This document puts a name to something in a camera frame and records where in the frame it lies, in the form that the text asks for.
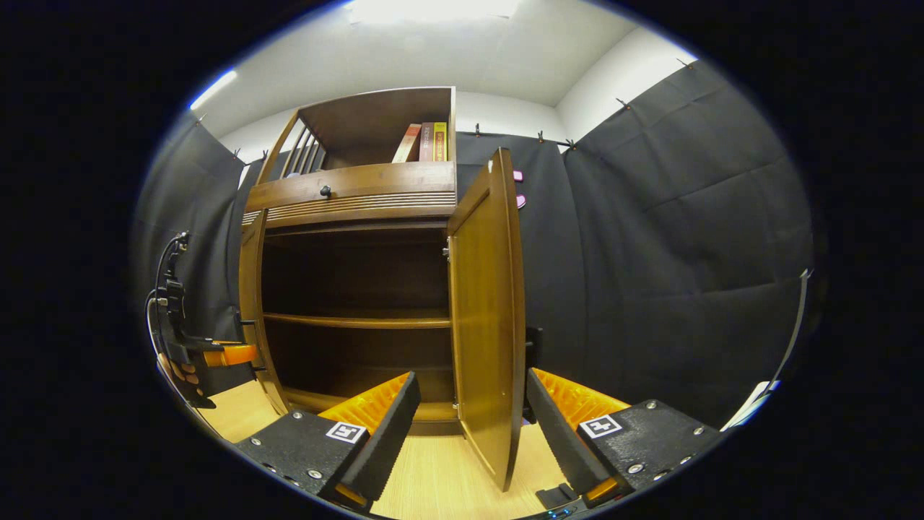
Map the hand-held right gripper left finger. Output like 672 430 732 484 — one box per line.
235 371 422 514

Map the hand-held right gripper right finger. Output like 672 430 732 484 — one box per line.
526 367 723 506

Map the wooden cabinet door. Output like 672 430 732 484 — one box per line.
446 148 542 492
235 209 289 416

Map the wooden double-door shoe cabinet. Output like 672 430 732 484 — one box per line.
238 87 463 438

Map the wooden cabinet drawer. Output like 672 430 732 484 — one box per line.
242 160 458 226

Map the black backdrop cloth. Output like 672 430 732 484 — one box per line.
132 58 816 427

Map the large ceiling light panel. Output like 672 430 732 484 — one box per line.
346 0 520 22

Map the thin grey strap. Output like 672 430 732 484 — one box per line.
765 269 814 391

